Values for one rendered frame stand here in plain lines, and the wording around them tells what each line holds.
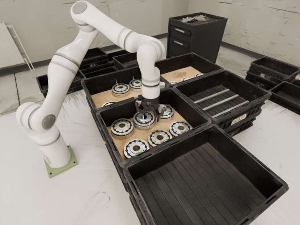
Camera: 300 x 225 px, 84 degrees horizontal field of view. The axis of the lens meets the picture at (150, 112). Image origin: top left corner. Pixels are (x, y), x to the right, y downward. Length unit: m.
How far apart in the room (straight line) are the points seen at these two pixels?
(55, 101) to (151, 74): 0.34
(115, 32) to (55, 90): 0.29
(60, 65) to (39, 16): 2.91
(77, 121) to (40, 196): 0.43
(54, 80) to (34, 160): 0.47
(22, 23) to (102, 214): 3.22
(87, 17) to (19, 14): 2.86
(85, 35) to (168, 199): 0.69
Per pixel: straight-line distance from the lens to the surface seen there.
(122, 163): 0.56
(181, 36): 2.34
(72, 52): 0.70
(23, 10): 3.54
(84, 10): 0.74
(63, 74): 0.67
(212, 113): 0.92
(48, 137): 0.74
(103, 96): 1.01
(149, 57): 0.56
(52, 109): 0.66
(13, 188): 0.96
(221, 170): 0.71
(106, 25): 0.67
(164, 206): 0.61
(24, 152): 1.06
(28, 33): 3.60
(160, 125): 0.80
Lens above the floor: 1.40
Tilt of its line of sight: 42 degrees down
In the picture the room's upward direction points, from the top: straight up
